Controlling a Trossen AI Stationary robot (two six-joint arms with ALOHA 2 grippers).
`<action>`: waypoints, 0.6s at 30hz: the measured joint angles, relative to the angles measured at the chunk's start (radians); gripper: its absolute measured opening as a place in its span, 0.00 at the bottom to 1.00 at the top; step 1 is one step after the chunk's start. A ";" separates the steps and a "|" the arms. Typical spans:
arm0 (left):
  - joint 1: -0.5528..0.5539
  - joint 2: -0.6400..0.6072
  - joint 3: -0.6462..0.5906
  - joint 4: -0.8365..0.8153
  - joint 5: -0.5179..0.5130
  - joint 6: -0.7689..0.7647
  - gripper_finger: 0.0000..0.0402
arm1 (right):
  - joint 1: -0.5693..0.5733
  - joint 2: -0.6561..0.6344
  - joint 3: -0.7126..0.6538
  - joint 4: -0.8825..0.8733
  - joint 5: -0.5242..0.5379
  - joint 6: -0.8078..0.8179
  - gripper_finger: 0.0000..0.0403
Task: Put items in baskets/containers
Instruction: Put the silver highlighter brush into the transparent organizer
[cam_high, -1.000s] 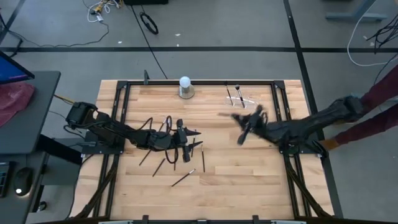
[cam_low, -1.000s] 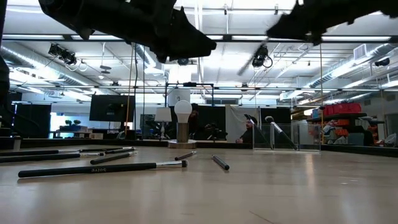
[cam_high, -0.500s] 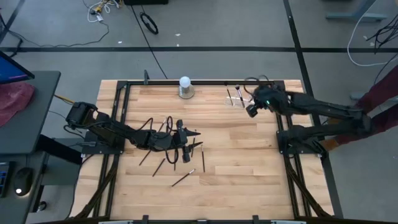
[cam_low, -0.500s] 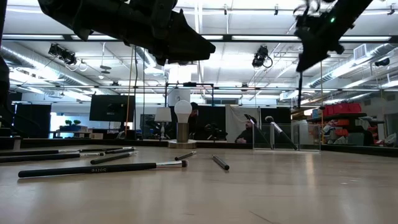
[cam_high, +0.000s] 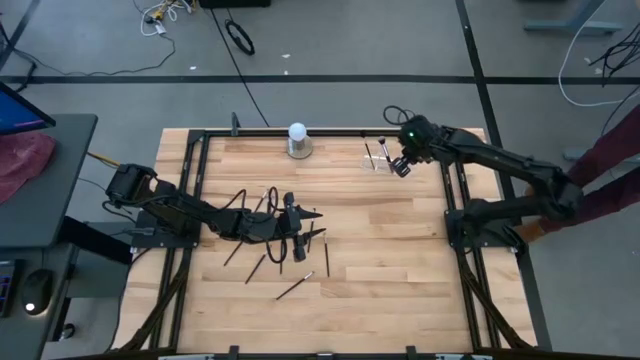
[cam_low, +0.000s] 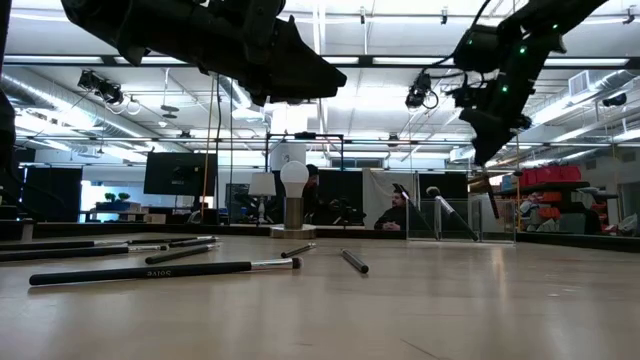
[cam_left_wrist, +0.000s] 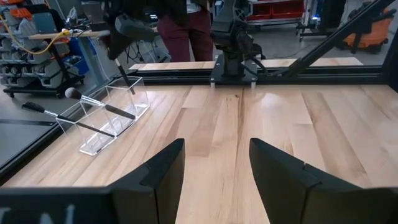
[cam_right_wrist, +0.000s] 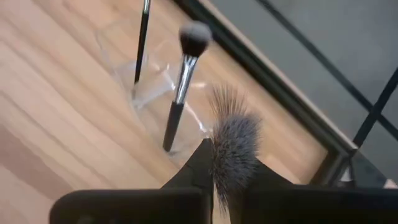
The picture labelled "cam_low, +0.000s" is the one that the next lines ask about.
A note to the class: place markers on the white backdrop sheet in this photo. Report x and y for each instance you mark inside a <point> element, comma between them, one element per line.
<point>375,190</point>

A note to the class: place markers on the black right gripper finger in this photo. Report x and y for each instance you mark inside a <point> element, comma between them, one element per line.
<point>495,132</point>

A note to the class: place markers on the grey air vent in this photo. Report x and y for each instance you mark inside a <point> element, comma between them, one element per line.
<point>578,83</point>

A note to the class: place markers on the blue planter with green plants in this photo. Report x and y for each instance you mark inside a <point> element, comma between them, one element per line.
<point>117,205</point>

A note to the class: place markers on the white shade table lamp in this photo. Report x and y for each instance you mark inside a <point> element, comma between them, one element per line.
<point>262,184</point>

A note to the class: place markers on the blue box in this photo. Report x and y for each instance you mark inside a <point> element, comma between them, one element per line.
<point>510,181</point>

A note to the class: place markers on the black curtain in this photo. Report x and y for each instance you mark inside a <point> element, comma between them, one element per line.
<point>55,195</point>

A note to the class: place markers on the white bag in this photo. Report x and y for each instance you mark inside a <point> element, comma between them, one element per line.
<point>630,226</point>

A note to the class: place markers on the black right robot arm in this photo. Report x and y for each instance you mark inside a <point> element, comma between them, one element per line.
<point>550,20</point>

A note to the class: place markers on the black metal table frame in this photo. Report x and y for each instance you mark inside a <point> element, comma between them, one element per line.
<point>350,234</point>

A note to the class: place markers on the red storage bin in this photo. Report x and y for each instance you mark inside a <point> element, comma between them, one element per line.
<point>547,175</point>
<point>528,178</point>
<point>570,174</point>

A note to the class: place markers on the brass lamp with white bulb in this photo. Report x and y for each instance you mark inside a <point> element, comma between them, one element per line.
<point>294,212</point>

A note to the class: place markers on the orange storage bin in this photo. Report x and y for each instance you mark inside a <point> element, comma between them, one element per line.
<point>552,197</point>
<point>550,213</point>

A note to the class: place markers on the black backdrop panel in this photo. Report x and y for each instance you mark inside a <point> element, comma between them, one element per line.
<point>340,185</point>
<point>450,181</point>

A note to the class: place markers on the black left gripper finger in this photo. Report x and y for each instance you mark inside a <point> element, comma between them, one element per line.
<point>295,100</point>
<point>305,70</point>

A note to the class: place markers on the black overhead rig beam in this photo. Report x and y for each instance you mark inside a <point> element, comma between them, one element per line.
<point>365,61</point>

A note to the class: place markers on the black ceiling camera cluster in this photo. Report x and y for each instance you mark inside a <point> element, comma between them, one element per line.
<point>102,90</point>

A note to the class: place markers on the wooden side table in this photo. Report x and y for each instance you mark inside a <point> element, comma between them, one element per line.
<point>125,216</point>

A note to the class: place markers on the black wall monitor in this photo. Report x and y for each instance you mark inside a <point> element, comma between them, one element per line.
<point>175,175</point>

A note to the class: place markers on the clear acrylic brush organizer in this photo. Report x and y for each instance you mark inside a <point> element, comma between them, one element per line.
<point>495,230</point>

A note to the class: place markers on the black shelf unit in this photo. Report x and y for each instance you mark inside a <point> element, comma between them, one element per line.
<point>560,185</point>

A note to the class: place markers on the person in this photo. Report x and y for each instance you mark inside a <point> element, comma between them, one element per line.
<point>395,217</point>
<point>312,195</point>

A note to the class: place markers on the black makeup brush white print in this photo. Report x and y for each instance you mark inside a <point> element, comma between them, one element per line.
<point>150,273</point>

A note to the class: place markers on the black rack frame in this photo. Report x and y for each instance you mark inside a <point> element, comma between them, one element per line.
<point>305,135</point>

